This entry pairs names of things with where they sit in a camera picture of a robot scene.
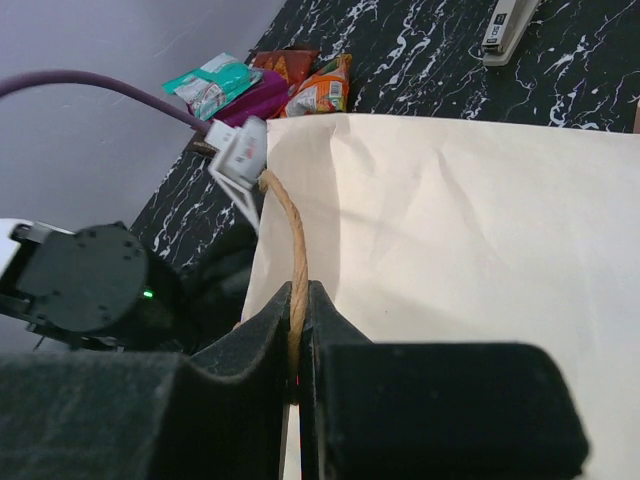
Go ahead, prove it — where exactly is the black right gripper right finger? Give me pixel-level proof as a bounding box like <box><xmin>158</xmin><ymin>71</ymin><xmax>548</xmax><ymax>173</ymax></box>
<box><xmin>298</xmin><ymin>281</ymin><xmax>590</xmax><ymax>479</ymax></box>

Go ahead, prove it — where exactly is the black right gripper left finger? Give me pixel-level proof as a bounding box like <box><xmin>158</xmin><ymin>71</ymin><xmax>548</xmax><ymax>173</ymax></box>
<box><xmin>1</xmin><ymin>284</ymin><xmax>291</xmax><ymax>479</ymax></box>

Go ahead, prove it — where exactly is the beige paper bag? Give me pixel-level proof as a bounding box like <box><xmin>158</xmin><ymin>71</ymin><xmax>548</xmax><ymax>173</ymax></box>
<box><xmin>268</xmin><ymin>114</ymin><xmax>639</xmax><ymax>479</ymax></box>

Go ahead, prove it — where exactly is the purple snack packet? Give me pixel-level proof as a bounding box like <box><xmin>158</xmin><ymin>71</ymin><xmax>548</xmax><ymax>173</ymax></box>
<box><xmin>207</xmin><ymin>68</ymin><xmax>289</xmax><ymax>127</ymax></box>

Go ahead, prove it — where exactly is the green teal snack packet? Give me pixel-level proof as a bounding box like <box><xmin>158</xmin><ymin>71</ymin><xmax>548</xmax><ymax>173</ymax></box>
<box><xmin>162</xmin><ymin>53</ymin><xmax>263</xmax><ymax>121</ymax></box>

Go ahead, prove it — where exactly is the orange snack packet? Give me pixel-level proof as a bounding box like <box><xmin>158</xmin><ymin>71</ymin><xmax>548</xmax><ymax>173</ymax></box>
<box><xmin>280</xmin><ymin>53</ymin><xmax>352</xmax><ymax>118</ymax></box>

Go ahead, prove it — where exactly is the red snack packet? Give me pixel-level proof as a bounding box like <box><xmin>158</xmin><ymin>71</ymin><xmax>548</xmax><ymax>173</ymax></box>
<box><xmin>251</xmin><ymin>49</ymin><xmax>320</xmax><ymax>87</ymax></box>

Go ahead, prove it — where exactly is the brown sea salt packet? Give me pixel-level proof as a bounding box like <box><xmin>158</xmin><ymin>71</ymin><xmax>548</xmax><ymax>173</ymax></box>
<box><xmin>190</xmin><ymin>141</ymin><xmax>217</xmax><ymax>156</ymax></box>

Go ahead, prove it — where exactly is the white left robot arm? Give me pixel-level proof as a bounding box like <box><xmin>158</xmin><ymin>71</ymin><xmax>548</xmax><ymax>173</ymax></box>
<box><xmin>1</xmin><ymin>218</ymin><xmax>254</xmax><ymax>355</ymax></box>

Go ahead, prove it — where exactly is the grey black stapler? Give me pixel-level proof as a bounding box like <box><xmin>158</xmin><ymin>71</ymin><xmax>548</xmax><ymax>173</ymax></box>
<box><xmin>481</xmin><ymin>0</ymin><xmax>541</xmax><ymax>67</ymax></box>

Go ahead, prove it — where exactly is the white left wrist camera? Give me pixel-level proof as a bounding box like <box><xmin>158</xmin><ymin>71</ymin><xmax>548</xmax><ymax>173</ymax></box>
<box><xmin>205</xmin><ymin>116</ymin><xmax>267</xmax><ymax>231</ymax></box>

